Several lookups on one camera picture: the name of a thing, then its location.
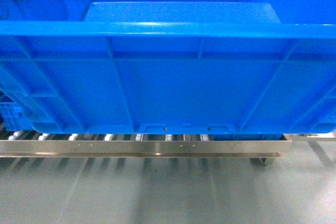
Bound large blue plastic crate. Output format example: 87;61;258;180
1;0;335;134

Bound stainless steel roller shelf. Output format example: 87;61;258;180
1;124;335;165

